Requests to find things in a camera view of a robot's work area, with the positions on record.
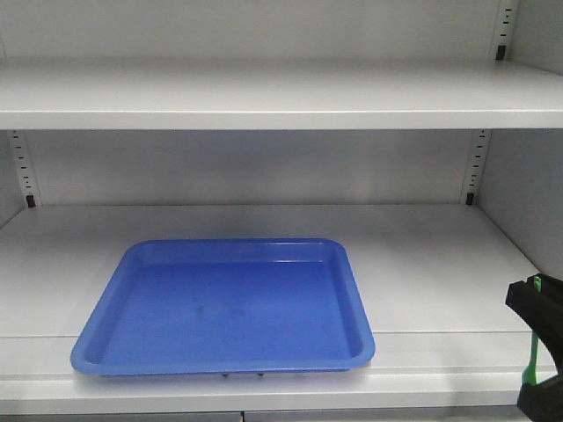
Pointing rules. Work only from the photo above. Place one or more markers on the blue plastic tray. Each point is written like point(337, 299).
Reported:
point(227, 306)

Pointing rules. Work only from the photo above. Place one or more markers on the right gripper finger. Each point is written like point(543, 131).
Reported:
point(542, 402)
point(538, 302)

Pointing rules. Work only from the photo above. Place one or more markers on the green plastic spoon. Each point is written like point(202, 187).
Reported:
point(530, 372)

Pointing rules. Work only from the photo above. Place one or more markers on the white wall cabinet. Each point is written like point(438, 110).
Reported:
point(424, 136)

